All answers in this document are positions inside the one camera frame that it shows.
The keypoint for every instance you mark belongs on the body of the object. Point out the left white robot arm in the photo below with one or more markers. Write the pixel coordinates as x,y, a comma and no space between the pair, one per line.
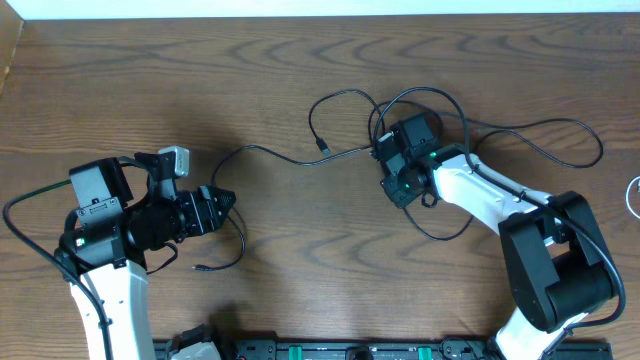
127,207

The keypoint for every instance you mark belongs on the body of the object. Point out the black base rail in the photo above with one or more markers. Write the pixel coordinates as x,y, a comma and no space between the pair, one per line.
390,350

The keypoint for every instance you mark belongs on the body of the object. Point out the cardboard side panel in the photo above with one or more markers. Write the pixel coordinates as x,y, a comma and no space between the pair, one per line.
11,25

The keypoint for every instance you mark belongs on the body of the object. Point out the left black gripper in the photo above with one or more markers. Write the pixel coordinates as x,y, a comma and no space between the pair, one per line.
203,211

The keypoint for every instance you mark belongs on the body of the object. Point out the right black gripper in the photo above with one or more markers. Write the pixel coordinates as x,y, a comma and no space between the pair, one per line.
389,185

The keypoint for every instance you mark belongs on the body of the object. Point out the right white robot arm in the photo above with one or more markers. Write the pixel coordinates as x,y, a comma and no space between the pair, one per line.
558,265

